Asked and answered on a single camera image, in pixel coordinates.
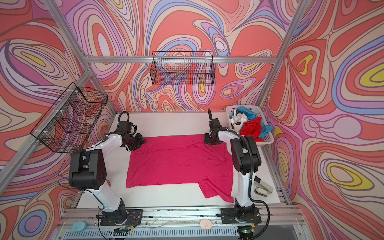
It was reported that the magenta pink t shirt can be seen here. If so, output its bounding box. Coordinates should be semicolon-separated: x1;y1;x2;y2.
126;135;234;203

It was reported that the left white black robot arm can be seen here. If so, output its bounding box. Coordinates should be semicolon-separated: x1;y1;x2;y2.
69;112;147;228

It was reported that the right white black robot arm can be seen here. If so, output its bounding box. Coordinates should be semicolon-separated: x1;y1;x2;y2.
204;110;265;225

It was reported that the white black t shirt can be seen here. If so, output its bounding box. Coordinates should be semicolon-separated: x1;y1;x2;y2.
230;109;248;133

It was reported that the red t shirt in basket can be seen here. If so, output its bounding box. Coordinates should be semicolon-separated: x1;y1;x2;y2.
240;117;264;143

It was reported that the teal t shirt in basket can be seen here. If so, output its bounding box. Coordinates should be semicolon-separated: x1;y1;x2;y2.
236;106;273;141

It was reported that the white plastic laundry basket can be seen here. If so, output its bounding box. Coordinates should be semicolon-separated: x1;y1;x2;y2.
226;105;274;146

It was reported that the grey stapler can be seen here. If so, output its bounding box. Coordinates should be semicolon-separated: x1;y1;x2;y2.
254;176;274;197

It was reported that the pink round disc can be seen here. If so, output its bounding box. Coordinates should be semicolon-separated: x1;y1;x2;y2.
200;219;213;230

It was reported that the light blue round disc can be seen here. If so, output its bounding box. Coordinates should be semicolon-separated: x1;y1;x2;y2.
72;221;88;232

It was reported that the black wire basket left wall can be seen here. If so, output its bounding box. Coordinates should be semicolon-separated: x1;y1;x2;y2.
30;83;108;153

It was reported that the black wire basket wall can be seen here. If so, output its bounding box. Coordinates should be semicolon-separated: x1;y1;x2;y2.
150;51;216;86
30;83;108;153

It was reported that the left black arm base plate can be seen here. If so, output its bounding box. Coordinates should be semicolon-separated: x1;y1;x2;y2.
97;209;144;226

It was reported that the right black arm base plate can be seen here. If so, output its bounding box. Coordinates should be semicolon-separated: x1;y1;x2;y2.
219;206;262;225

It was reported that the black wire basket back wall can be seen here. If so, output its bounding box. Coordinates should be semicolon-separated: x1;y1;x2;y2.
150;51;216;86

